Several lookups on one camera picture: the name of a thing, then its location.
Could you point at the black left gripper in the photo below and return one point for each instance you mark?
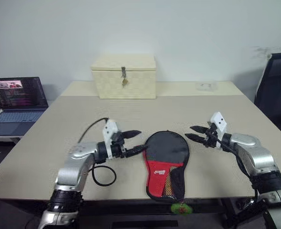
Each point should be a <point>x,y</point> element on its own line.
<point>118,149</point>

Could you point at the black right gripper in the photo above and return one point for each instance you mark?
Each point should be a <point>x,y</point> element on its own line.
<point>211,139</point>

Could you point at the red black paddle case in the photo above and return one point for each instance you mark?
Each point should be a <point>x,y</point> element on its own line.
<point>163,172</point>

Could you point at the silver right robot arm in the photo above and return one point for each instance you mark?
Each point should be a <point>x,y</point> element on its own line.
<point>259,157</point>

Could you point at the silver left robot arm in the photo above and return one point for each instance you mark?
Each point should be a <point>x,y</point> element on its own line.
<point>73,171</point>

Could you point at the clear small plastic box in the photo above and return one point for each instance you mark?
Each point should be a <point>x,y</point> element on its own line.
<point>206,86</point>

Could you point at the brass padlock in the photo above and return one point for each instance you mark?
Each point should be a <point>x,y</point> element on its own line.
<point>125,82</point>

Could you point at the cream wooden chest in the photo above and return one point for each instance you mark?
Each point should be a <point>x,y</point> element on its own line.
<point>140,81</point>

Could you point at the black table leg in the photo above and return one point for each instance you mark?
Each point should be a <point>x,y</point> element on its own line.
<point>229,212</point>

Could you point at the black office chair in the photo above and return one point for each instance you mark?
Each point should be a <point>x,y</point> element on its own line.
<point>276,90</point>

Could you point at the blue open laptop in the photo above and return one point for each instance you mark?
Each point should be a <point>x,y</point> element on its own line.
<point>19,95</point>

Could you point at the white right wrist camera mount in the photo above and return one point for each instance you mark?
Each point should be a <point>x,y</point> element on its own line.
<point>218,121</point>

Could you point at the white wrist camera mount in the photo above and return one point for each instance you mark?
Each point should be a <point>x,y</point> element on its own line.
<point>218,121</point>
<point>110,128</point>

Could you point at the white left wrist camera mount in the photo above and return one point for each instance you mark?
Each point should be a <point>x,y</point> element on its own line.
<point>110,128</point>

